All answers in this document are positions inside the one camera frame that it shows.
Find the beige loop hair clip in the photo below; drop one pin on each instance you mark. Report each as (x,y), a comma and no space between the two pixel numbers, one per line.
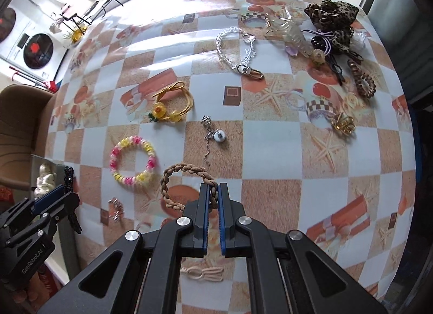
(210,274)

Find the silver chain ball charm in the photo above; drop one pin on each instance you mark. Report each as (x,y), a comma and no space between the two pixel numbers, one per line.
(211,133)

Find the small silver earring clip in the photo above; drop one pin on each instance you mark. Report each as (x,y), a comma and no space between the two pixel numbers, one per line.
(116,210)

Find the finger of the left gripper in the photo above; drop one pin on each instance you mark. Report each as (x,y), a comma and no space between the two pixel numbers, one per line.
(46,201)

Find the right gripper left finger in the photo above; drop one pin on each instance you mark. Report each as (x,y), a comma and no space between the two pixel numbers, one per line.
(140,272)

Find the black bobby pin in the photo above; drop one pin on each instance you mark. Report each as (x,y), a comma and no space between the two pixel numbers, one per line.
(336,69)

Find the gold metal hair clip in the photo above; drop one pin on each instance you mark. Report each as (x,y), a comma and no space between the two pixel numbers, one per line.
(343,124)

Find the leopard print scrunchie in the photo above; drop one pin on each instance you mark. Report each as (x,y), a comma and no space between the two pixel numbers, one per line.
(335,18)

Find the patterned vinyl tablecloth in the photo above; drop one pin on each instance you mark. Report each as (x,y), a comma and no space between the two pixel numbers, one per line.
(137,86)

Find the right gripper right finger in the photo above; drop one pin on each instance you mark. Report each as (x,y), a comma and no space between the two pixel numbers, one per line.
(287,272)

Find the tan leather chair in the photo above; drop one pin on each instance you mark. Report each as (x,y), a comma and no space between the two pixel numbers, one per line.
(25,117)

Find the transparent fish hair claw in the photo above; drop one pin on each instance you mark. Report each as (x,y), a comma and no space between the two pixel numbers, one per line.
(283,24)

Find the white polka dot scrunchie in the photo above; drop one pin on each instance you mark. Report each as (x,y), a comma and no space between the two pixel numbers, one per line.
(46,180)

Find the black metal folding rack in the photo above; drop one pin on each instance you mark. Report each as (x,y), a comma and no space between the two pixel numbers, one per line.
(81,12)

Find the white washing machine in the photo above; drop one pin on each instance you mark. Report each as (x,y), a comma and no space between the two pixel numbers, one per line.
(29,40)

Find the black beaded hair clip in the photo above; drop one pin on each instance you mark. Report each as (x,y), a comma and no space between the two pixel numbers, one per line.
(72,200)

